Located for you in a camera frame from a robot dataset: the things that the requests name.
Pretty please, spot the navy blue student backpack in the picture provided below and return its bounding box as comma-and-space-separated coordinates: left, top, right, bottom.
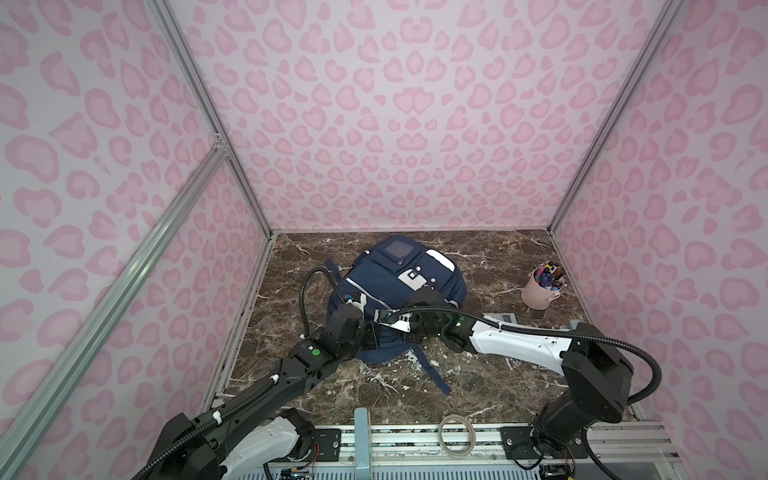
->
324, 235, 468, 395

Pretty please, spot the light blue calculator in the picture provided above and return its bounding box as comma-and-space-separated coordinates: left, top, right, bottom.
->
483, 313, 517, 324

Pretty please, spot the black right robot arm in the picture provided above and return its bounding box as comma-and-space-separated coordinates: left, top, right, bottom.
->
374, 287, 662, 458

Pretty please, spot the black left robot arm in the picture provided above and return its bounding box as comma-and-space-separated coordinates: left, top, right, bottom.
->
135, 288, 372, 479

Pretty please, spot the pink pen holder cup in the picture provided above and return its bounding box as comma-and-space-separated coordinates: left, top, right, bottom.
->
521, 262, 567, 311

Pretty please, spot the clear tape roll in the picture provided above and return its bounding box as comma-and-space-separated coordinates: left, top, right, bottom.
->
436, 414, 477, 458

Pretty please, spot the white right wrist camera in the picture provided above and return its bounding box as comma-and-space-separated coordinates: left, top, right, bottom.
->
373, 309, 412, 333

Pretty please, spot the teal ruler stand post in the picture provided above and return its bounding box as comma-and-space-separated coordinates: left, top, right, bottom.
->
354, 407, 373, 480

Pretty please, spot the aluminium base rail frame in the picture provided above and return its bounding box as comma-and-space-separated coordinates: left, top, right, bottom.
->
237, 421, 687, 479

